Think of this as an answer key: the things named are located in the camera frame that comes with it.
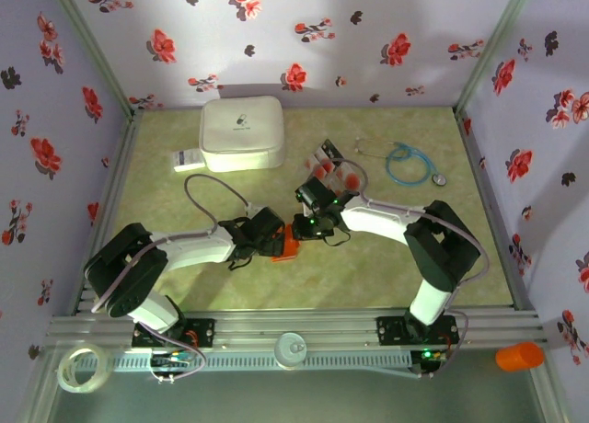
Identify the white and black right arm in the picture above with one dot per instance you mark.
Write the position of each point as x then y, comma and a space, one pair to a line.
373, 218

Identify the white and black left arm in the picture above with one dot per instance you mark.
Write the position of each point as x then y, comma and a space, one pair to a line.
198, 250

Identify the white april credit card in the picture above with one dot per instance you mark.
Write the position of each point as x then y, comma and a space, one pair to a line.
352, 179
319, 168
329, 165

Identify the black VIP credit card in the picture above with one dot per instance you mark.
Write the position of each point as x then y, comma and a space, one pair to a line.
330, 147

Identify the white round jar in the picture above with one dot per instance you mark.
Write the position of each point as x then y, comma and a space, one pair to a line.
290, 349

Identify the white zipped medicine pouch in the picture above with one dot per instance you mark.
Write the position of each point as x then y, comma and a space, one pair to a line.
241, 133

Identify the small white medicine box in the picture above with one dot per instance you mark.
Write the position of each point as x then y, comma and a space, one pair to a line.
186, 160

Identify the blue stethoscope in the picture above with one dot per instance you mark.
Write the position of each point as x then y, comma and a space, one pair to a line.
439, 179

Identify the white plastic container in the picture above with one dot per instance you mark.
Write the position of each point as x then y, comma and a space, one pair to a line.
172, 359

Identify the clear tape roll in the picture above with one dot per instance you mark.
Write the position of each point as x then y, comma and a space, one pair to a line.
83, 388

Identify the orange pill bottle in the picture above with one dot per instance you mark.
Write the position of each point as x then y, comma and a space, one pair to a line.
520, 356

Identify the aluminium mounting rail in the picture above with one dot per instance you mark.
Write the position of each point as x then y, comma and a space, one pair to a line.
294, 324

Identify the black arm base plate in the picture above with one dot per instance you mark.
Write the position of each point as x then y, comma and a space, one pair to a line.
391, 331
202, 331

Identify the aluminium side rail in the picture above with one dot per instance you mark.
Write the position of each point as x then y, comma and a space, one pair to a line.
492, 211
116, 188

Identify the aluminium corner post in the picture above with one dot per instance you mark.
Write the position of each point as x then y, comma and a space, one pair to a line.
492, 50
94, 50

